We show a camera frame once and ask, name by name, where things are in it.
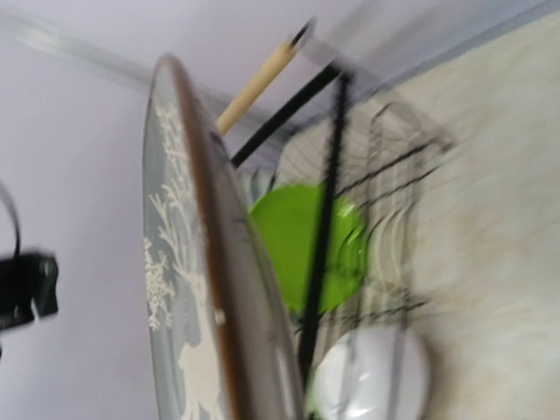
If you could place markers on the bright green plate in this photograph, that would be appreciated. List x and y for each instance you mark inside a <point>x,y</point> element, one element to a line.
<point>287,219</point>

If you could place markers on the black wire dish rack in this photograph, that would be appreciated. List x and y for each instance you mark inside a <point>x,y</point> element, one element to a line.
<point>377,162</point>

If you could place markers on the grey reindeer plate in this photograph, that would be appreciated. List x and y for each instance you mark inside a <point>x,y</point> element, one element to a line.
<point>221,343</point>

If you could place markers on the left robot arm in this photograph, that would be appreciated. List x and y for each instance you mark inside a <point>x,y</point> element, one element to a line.
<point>28,278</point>

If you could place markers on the white ceramic bowl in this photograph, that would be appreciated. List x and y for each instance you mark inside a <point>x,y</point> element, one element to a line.
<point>353,379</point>

